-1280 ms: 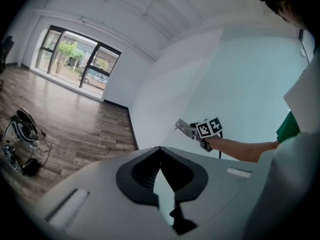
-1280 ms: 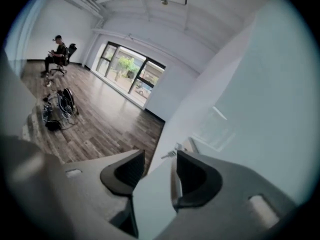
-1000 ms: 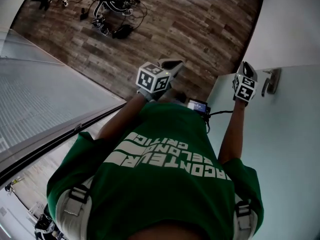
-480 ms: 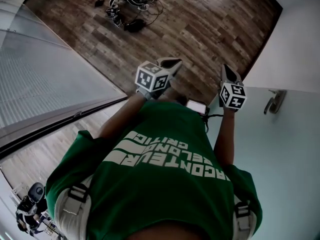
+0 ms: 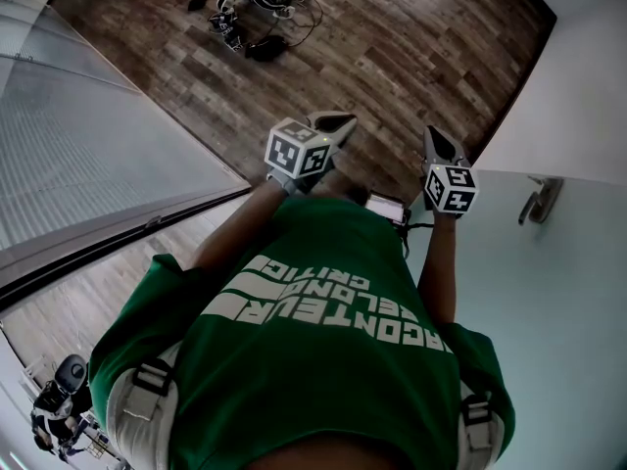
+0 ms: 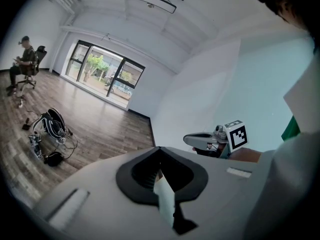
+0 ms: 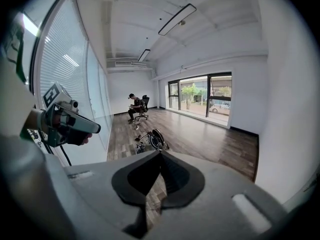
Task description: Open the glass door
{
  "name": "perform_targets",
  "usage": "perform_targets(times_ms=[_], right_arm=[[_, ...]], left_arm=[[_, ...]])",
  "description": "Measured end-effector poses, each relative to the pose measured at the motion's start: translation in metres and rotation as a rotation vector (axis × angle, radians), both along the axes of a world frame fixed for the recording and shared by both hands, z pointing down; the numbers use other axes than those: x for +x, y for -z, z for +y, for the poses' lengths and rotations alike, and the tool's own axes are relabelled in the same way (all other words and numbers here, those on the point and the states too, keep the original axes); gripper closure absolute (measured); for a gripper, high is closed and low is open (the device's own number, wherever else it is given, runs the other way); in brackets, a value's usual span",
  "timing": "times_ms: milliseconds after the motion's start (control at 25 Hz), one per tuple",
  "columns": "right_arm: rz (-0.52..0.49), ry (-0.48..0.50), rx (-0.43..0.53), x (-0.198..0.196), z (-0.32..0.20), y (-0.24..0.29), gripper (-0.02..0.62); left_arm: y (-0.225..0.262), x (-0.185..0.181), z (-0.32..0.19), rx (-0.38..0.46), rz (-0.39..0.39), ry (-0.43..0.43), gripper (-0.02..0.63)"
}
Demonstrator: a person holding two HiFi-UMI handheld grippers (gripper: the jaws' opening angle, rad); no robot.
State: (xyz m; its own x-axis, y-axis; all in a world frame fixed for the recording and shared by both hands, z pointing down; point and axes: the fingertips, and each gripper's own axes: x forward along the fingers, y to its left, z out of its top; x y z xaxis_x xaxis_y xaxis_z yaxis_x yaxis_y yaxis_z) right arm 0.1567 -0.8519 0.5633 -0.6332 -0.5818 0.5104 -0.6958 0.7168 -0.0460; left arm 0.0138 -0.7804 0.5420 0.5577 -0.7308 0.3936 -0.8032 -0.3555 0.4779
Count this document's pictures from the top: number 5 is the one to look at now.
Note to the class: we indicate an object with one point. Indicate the frosted glass door with handle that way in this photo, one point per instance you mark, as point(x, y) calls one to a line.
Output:
point(539, 311)

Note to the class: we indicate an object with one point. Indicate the spare hand-held grippers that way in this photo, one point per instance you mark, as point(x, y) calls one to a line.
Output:
point(225, 30)

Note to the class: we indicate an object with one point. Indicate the person's right forearm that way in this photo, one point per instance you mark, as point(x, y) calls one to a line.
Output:
point(438, 272)

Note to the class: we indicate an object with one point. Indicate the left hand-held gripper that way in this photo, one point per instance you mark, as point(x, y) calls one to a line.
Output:
point(294, 152)

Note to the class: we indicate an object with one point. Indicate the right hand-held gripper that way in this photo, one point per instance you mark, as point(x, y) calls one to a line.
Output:
point(453, 189)

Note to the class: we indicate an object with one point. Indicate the glass partition with blinds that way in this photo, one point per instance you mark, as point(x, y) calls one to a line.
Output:
point(88, 140)

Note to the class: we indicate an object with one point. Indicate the green printed t-shirt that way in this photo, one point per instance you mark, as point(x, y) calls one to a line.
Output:
point(303, 360)

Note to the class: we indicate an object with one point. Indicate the black pouch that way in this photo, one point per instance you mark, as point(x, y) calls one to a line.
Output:
point(267, 48)

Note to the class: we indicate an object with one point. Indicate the white framed glass door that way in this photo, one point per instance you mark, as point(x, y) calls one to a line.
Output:
point(98, 248)

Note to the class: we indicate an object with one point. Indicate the small black screen device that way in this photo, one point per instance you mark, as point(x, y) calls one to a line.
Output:
point(386, 207)

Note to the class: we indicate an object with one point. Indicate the person's left forearm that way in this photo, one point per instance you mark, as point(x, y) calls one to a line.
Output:
point(235, 228)

